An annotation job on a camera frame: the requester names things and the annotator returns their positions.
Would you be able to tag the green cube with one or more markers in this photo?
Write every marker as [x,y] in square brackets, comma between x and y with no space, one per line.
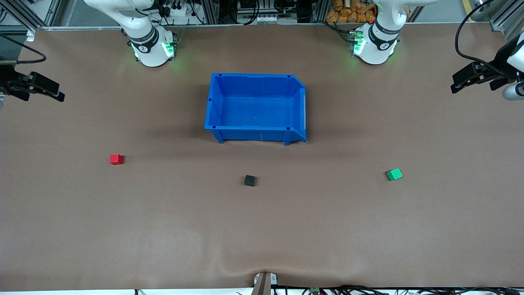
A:
[394,175]

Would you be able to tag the aluminium frame post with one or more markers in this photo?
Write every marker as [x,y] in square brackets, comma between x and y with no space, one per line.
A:
[24,14]
[505,18]

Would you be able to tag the black cube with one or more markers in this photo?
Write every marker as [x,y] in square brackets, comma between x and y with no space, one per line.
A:
[249,180]

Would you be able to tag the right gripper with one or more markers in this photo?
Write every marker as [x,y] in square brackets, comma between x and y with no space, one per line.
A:
[8,78]

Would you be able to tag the metal table edge clamp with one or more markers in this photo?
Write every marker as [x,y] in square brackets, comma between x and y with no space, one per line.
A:
[264,282]

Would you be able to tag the brown table mat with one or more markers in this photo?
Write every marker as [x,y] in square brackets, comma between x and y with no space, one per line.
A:
[262,229]

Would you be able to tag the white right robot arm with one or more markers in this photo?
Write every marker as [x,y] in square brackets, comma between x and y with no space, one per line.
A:
[149,49]

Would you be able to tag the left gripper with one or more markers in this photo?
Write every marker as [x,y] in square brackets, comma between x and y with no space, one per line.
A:
[498,65]

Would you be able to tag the small green connector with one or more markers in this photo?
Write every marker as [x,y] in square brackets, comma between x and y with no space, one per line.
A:
[315,291]

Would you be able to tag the blue plastic bin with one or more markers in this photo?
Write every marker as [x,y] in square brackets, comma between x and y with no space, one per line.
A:
[254,110]

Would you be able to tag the red cube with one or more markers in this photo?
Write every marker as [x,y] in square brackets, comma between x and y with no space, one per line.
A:
[116,159]

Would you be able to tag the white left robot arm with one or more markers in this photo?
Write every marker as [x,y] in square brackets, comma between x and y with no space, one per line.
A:
[376,49]

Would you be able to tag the orange snack bag pile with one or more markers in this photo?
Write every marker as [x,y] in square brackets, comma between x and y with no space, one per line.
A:
[352,12]

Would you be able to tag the white power strip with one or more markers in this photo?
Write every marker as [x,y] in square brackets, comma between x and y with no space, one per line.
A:
[180,10]

